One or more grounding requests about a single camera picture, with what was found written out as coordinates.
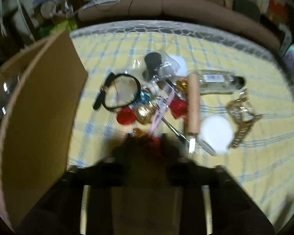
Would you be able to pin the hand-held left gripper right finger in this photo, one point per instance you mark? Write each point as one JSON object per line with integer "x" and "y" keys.
{"x": 170, "y": 146}

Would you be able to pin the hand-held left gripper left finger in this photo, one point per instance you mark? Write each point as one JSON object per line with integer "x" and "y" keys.
{"x": 120, "y": 148}

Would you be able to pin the small red ornament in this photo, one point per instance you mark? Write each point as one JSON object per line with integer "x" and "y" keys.
{"x": 154, "y": 142}

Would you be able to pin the pink tweezers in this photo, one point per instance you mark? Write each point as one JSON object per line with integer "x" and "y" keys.
{"x": 156, "y": 120}

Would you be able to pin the white round lid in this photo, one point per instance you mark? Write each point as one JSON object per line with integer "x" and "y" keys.
{"x": 216, "y": 133}

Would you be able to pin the gold hair claw clip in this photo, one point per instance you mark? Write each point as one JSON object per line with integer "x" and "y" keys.
{"x": 245, "y": 127}

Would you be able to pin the clear glass bottle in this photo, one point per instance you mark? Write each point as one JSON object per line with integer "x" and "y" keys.
{"x": 215, "y": 83}

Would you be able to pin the black round object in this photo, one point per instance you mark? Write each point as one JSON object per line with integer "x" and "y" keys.
{"x": 152, "y": 61}

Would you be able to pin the cardboard box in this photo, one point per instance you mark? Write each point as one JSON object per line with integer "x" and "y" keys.
{"x": 39, "y": 102}

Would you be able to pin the red round cap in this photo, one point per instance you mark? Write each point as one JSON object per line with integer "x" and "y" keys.
{"x": 126, "y": 117}
{"x": 177, "y": 107}

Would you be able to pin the gold round ornament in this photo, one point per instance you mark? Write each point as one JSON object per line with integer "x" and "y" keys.
{"x": 144, "y": 112}

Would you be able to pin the small blue item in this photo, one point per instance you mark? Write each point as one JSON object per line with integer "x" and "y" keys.
{"x": 144, "y": 97}

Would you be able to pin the small gold item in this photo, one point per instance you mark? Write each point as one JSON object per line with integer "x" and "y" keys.
{"x": 181, "y": 85}

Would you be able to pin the white round item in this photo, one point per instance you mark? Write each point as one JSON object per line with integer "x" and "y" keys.
{"x": 182, "y": 64}

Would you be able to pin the green bag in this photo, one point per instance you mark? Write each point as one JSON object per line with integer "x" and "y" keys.
{"x": 58, "y": 28}

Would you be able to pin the brown sofa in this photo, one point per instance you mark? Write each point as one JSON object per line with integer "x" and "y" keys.
{"x": 198, "y": 5}

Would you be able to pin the purple round item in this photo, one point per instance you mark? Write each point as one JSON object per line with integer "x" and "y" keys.
{"x": 292, "y": 55}

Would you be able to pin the round patterned plate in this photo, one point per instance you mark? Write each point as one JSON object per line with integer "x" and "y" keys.
{"x": 47, "y": 9}

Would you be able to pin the dark sofa cushion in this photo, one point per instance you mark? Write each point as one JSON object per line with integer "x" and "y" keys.
{"x": 246, "y": 6}

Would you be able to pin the red orange box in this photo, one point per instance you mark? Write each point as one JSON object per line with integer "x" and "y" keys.
{"x": 278, "y": 8}

